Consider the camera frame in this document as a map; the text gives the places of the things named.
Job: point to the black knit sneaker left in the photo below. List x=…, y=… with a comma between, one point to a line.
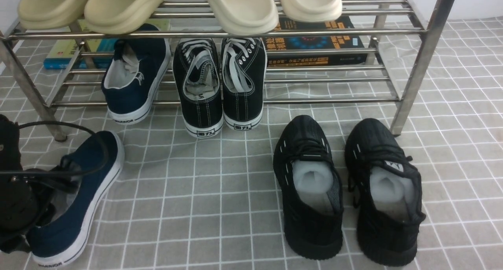
x=311, y=190

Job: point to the black knit sneaker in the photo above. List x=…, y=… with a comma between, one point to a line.
x=311, y=190
x=389, y=194

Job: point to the green and blue book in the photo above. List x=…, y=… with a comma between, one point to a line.
x=63, y=50

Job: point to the black canvas sneaker right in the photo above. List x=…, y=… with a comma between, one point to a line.
x=244, y=62

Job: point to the tan slipper far left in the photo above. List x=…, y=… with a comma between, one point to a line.
x=49, y=14

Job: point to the black canvas sneaker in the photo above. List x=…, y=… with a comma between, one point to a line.
x=196, y=74
x=244, y=62

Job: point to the cream slipper far right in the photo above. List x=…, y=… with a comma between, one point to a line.
x=312, y=10

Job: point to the tan slipper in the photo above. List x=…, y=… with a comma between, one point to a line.
x=118, y=16
x=49, y=14

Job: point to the steel shoe rack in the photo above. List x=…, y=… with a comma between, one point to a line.
x=393, y=17

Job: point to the black canvas sneaker left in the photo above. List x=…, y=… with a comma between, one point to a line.
x=196, y=74

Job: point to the navy slip-on shoe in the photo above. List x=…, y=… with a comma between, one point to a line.
x=132, y=79
x=62, y=241

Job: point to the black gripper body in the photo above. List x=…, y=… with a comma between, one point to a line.
x=25, y=195

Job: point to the grey checked floor cloth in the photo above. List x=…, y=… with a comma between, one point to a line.
x=214, y=204

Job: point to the black knit sneaker right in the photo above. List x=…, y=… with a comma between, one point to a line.
x=389, y=194

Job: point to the black book orange text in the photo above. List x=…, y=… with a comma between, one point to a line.
x=314, y=42

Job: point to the cream slipper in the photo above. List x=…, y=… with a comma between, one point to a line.
x=312, y=10
x=245, y=17

